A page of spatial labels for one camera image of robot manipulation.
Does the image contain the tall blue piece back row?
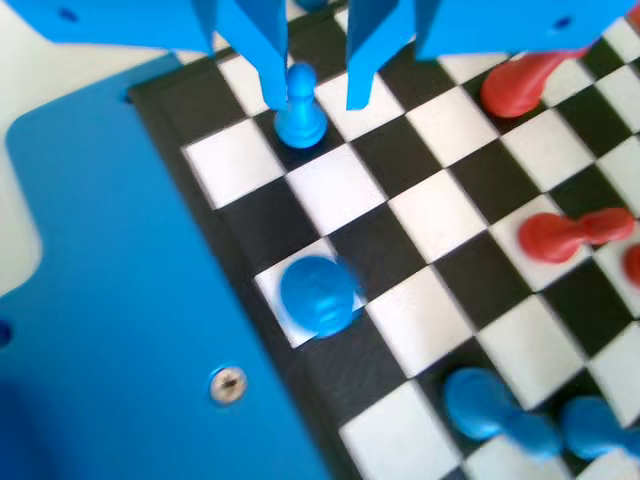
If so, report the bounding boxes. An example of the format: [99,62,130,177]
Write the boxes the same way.
[278,255,362,340]

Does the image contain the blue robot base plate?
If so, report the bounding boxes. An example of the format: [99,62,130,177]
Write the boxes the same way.
[0,52,334,480]

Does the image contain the black and white chessboard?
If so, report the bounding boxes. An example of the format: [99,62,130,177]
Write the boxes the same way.
[124,0,640,480]

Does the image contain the red chess pawn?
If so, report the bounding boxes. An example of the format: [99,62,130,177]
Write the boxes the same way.
[518,207,636,265]
[622,243,640,291]

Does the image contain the silver plate screw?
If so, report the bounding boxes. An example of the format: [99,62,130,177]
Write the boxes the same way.
[209,366,248,405]

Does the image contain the blue chess pawn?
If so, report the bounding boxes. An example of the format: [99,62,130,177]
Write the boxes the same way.
[562,395,640,462]
[443,367,564,462]
[273,62,329,150]

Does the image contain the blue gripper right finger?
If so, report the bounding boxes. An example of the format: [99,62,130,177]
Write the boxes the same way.
[345,0,417,111]

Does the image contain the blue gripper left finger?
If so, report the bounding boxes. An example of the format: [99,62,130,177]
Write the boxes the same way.
[214,0,290,111]

